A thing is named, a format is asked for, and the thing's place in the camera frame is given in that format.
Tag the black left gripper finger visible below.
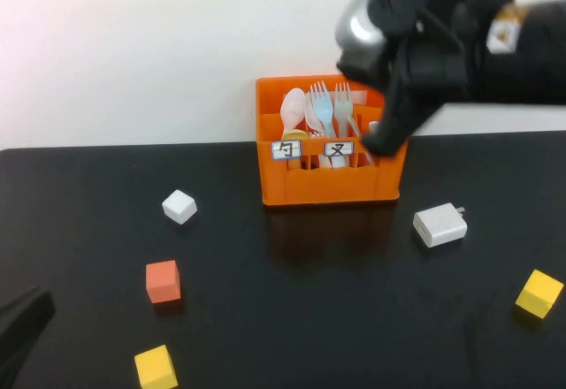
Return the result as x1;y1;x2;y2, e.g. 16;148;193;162
0;286;57;389

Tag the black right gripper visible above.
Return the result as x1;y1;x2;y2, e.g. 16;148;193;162
338;0;514;158

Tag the light blue plastic fork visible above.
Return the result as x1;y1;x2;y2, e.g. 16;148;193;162
309;80;338;140

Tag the pink plastic spoon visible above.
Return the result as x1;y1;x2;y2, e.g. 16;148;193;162
280;88;307;141

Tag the orange plastic cutlery holder crate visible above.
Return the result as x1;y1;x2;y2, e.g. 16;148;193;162
255;73;410;207

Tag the tall white plastic fork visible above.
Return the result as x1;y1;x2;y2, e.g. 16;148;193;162
333;81;363;139

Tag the paper label fork character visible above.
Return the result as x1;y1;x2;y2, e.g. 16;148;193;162
324;141;356;157

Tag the paper label spoon character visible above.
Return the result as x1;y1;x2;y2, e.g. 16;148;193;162
271;140;303;161

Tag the yellow foam cube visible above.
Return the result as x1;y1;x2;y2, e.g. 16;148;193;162
134;345;180;389
515;269;565;320

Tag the orange foam cube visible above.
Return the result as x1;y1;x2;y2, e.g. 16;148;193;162
145;260;181;305

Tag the white foam cube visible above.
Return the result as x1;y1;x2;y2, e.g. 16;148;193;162
161;189;199;226

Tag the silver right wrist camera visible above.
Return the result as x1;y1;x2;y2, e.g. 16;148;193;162
334;0;393;52

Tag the white USB wall charger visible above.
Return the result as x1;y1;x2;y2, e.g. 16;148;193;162
413;202;469;249

